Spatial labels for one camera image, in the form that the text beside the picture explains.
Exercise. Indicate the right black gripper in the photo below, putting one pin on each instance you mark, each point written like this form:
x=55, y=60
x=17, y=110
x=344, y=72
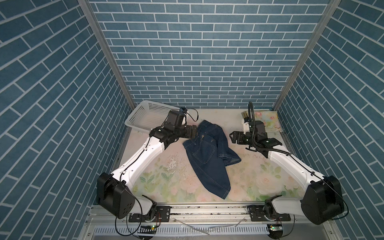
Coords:
x=239, y=138

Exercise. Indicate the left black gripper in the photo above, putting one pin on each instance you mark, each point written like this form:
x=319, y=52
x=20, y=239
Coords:
x=194, y=131

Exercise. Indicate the floral pastel skirt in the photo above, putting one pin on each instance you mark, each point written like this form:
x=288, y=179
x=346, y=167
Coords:
x=270, y=120

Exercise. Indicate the olive green skirt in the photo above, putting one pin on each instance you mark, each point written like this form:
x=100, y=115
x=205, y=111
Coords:
x=245, y=116

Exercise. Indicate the blue denim skirt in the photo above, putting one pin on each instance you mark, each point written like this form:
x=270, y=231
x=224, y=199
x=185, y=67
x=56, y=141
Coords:
x=209, y=155

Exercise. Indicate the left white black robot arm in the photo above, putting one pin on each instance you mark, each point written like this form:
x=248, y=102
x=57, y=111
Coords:
x=114, y=190

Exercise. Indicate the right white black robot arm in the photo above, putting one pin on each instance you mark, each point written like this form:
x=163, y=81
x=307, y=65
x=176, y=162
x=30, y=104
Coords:
x=322, y=200

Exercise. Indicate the white plastic laundry basket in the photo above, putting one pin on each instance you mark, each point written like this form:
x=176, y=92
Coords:
x=147, y=116

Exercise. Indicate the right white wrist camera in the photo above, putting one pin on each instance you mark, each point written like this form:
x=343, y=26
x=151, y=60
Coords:
x=246, y=126

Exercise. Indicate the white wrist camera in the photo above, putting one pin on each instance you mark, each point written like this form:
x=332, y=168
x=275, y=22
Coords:
x=246, y=126
x=183, y=111

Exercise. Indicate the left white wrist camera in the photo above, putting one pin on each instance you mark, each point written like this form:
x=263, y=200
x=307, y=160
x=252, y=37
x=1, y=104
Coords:
x=183, y=111

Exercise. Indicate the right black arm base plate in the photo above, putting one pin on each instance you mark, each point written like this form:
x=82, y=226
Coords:
x=258, y=213

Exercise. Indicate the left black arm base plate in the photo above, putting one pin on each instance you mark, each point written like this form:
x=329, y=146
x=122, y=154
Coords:
x=161, y=214

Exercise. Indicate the aluminium front mounting rail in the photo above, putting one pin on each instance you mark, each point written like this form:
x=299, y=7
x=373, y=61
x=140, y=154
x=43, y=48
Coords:
x=209, y=221

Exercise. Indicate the left aluminium corner post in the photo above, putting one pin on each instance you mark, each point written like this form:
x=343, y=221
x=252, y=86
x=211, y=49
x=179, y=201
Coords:
x=95, y=26

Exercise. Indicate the aluminium corner post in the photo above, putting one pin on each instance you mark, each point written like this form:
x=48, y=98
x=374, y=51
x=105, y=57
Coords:
x=318, y=30
x=95, y=26

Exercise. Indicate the right aluminium corner post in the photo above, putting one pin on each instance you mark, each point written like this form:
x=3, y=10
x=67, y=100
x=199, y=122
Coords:
x=318, y=30

